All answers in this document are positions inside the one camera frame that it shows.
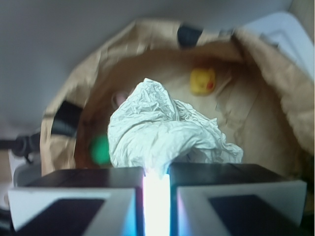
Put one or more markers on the brown paper bag bin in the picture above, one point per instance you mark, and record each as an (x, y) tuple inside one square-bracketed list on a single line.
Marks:
[(263, 102)]

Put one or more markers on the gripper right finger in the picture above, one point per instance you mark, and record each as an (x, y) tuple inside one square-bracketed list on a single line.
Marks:
[(234, 200)]

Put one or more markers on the yellow rubber duck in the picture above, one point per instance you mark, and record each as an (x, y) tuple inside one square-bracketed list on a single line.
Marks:
[(202, 81)]

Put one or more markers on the green ball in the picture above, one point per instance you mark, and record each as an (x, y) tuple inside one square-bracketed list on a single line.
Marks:
[(99, 150)]

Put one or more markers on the white plastic tray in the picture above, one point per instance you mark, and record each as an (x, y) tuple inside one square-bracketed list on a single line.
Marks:
[(285, 31)]

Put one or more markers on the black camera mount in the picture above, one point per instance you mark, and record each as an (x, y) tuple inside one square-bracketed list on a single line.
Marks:
[(22, 146)]

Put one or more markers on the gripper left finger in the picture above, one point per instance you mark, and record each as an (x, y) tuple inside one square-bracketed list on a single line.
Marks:
[(80, 202)]

